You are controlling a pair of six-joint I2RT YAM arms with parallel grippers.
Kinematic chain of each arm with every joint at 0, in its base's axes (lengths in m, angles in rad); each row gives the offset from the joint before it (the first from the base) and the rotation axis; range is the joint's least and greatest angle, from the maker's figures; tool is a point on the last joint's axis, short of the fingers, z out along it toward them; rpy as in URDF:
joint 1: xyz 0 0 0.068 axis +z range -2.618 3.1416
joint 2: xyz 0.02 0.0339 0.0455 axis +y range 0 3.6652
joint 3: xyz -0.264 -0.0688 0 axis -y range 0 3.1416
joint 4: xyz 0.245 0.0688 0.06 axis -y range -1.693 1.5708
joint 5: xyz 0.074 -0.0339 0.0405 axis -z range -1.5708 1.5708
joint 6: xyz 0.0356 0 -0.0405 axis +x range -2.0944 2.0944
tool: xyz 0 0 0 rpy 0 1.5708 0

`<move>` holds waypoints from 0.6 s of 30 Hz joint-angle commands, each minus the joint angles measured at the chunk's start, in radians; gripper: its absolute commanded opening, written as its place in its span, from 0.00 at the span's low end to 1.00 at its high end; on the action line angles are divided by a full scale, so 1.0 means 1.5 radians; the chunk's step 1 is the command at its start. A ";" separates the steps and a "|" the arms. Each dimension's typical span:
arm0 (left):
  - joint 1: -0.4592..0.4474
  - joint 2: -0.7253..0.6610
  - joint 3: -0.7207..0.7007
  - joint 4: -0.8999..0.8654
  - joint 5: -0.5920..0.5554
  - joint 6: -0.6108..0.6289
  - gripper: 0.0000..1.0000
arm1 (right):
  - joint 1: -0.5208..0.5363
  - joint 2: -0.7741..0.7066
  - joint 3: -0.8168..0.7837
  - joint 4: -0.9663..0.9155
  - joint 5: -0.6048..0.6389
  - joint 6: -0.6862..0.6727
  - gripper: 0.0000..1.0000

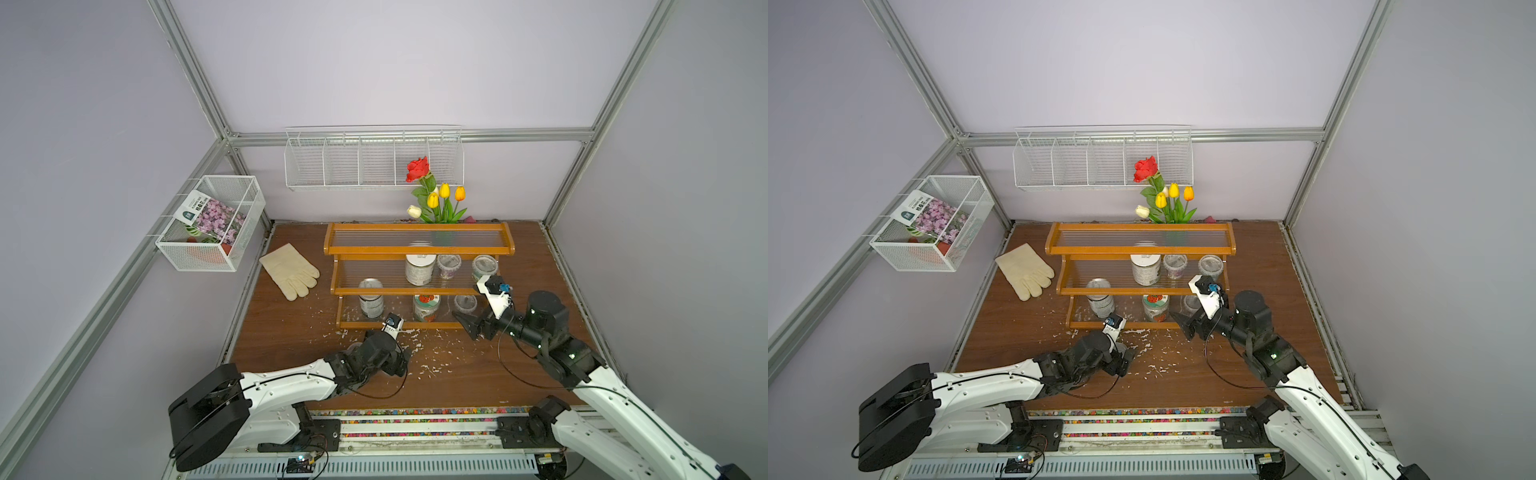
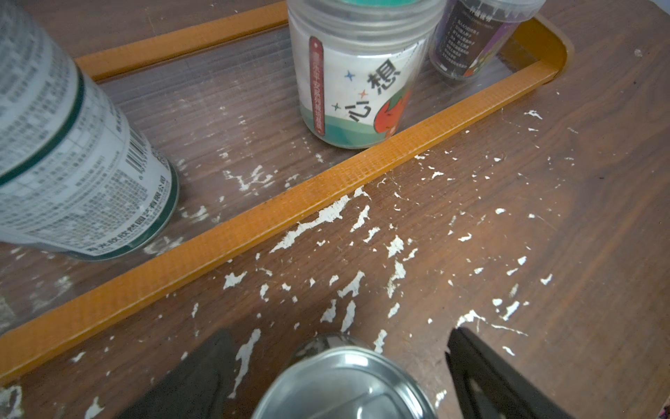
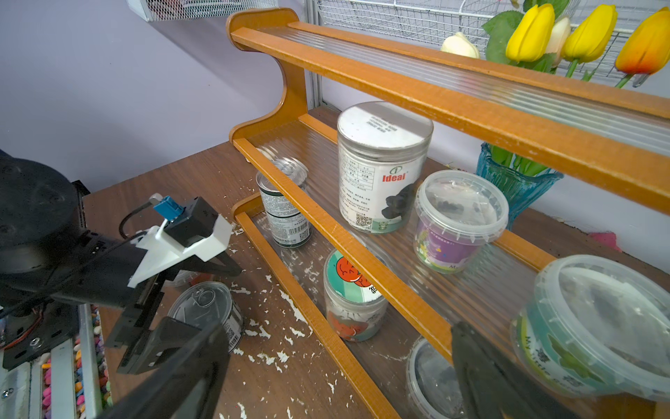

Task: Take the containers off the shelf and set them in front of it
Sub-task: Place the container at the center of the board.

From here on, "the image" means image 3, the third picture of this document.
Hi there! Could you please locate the teal glass vase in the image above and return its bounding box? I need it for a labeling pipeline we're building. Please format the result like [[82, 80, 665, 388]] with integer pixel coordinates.
[[476, 142, 565, 230]]

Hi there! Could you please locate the tomato label seed jar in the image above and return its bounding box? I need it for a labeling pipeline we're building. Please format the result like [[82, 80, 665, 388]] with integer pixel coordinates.
[[324, 249, 389, 342]]

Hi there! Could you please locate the orange wooden glass shelf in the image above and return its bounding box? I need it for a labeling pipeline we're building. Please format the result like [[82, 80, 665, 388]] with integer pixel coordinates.
[[226, 7, 670, 419]]

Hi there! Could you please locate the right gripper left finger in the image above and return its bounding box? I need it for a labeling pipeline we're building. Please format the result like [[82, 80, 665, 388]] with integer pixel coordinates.
[[100, 323, 230, 418]]

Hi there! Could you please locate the pink object behind shelf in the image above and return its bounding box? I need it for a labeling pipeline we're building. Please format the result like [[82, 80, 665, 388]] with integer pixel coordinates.
[[588, 231, 622, 252]]

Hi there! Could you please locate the tall white Ideal jar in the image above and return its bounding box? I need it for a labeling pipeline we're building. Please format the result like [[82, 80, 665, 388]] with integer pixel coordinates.
[[337, 101, 434, 234]]

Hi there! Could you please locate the clear tub lower shelf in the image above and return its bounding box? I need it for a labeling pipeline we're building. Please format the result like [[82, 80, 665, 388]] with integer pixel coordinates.
[[406, 338, 467, 418]]

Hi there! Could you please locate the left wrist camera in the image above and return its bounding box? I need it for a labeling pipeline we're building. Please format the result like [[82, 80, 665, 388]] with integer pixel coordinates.
[[128, 194, 242, 288]]

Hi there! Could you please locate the long white wire basket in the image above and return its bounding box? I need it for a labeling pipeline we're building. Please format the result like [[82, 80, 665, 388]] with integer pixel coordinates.
[[312, 1, 669, 85]]

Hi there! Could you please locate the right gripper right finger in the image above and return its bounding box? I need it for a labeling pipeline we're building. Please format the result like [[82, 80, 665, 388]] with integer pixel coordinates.
[[451, 321, 576, 418]]

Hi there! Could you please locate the small white wire basket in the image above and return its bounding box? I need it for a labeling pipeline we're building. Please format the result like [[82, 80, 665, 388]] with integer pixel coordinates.
[[127, 0, 278, 23]]

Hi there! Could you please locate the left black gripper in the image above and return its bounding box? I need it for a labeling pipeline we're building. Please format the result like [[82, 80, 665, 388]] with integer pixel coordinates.
[[105, 277, 201, 375]]

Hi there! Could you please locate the artificial flower bouquet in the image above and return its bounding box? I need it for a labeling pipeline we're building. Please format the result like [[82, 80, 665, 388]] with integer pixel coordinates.
[[440, 0, 670, 89]]

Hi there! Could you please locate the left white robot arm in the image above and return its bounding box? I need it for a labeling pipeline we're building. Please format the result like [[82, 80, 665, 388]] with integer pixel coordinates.
[[1, 155, 205, 375]]

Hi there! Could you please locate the metal base rail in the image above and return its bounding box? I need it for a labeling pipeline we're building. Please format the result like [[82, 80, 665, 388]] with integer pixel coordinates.
[[1, 304, 113, 418]]

